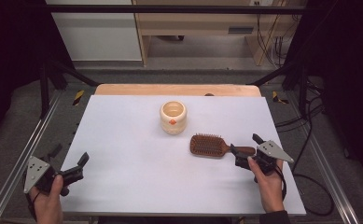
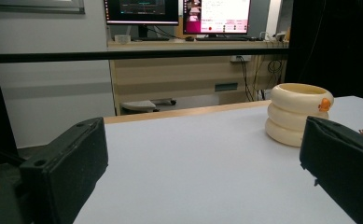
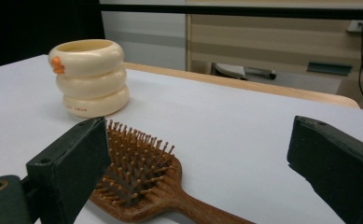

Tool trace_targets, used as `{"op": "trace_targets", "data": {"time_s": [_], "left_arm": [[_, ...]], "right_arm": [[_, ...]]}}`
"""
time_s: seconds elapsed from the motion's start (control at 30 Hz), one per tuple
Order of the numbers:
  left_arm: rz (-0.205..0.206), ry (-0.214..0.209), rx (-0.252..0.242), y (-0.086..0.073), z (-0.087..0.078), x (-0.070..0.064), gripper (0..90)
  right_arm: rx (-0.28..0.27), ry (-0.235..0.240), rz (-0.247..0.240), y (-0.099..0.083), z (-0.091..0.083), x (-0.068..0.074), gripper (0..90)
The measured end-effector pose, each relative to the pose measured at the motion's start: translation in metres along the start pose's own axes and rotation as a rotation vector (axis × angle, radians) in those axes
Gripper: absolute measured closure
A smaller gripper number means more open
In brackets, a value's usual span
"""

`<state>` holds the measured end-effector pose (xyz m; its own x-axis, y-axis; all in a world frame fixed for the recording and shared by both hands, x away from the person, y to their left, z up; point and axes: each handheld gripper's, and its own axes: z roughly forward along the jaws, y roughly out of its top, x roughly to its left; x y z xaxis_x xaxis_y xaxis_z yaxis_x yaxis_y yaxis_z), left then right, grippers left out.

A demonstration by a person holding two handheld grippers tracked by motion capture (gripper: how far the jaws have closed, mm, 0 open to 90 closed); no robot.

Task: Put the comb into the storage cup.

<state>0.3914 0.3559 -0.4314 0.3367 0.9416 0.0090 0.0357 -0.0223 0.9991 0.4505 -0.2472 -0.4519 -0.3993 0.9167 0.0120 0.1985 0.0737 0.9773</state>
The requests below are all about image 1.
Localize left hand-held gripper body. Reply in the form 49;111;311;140
23;155;86;197

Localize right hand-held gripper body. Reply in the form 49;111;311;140
234;139;295;175

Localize brown wooden hairbrush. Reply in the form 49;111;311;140
189;133;257;159

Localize cream ceramic cup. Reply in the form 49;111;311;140
159;100;188;135

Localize person's left hand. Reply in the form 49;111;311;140
29;174;64;224

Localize person's right hand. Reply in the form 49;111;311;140
246;156;286;215

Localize yellow black hazard tape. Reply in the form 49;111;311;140
272;91;290;105
72;90;86;106

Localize light wooden table board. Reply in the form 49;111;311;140
94;83;262;98

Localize black curtain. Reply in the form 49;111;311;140
283;0;363;181
0;0;75;147

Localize white cabinet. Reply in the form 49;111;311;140
45;0;143;62

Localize light wooden desk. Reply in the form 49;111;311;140
132;0;308;67

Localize aluminium rail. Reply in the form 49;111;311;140
0;91;63;224
285;91;361;224

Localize left hand-held gripper cable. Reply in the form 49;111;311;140
25;189;42;220

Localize hand-held gripper cable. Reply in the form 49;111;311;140
273;166;288;202
25;189;42;220

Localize right hand-held gripper cable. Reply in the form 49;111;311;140
273;166;288;202

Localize black floor cables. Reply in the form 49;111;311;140
274;77;336;217

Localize black metal frame strut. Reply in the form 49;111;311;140
39;58;100;119
249;57;310;118

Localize hanging cables under desk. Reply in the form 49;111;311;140
255;0;299;69

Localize black horizontal frame bar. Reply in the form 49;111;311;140
43;4;309;15

